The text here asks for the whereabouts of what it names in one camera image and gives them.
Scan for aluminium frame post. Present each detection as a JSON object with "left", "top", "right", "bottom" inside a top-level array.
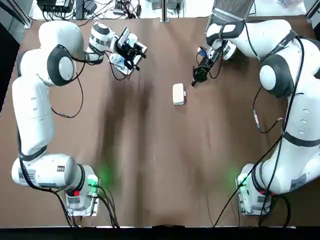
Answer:
[
  {"left": 305, "top": 0, "right": 320, "bottom": 20},
  {"left": 161, "top": 0, "right": 171, "bottom": 23},
  {"left": 23, "top": 13, "right": 34, "bottom": 29}
]

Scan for black left arm hanging cable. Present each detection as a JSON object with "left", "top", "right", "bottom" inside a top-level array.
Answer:
[{"left": 50, "top": 43, "right": 84, "bottom": 119}]

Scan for black base cables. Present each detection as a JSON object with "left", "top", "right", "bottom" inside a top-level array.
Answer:
[
  {"left": 56, "top": 183, "right": 121, "bottom": 229},
  {"left": 212, "top": 172, "right": 293, "bottom": 229}
]

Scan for black right base cables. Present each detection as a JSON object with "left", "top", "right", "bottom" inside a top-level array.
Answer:
[{"left": 212, "top": 172, "right": 293, "bottom": 229}]

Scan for white side desk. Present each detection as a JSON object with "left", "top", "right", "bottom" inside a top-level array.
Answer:
[{"left": 28, "top": 0, "right": 311, "bottom": 20}]

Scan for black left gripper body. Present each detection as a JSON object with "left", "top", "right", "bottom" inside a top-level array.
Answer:
[{"left": 119, "top": 42, "right": 138, "bottom": 61}]

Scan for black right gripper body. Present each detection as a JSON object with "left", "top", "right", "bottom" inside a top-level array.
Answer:
[{"left": 195, "top": 62, "right": 211, "bottom": 79}]

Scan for silver aluminium case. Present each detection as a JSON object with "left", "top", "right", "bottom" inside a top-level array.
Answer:
[{"left": 211, "top": 0, "right": 256, "bottom": 26}]

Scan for black arm hanging cable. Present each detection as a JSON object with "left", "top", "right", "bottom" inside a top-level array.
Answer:
[
  {"left": 50, "top": 43, "right": 84, "bottom": 119},
  {"left": 252, "top": 86, "right": 286, "bottom": 134}
]

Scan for small white medicine box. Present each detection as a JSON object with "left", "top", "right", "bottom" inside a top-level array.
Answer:
[{"left": 172, "top": 83, "right": 187, "bottom": 106}]

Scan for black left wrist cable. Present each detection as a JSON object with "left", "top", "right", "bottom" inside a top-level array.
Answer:
[{"left": 108, "top": 49, "right": 132, "bottom": 81}]

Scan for black network switch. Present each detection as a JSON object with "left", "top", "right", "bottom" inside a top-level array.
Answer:
[{"left": 36, "top": 0, "right": 74, "bottom": 13}]

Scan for black usb hub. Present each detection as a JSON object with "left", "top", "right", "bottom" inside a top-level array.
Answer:
[{"left": 113, "top": 0, "right": 141, "bottom": 20}]

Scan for black left base cables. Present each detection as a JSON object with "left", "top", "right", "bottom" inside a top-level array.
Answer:
[{"left": 56, "top": 183, "right": 121, "bottom": 229}]

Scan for black right arm hanging cable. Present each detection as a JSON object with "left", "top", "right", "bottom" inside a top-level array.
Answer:
[{"left": 252, "top": 86, "right": 286, "bottom": 134}]

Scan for black plug adapter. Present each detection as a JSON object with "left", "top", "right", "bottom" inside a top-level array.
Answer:
[{"left": 83, "top": 0, "right": 98, "bottom": 14}]

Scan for grey power adapter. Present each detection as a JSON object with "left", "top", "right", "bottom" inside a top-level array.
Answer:
[{"left": 74, "top": 0, "right": 84, "bottom": 20}]

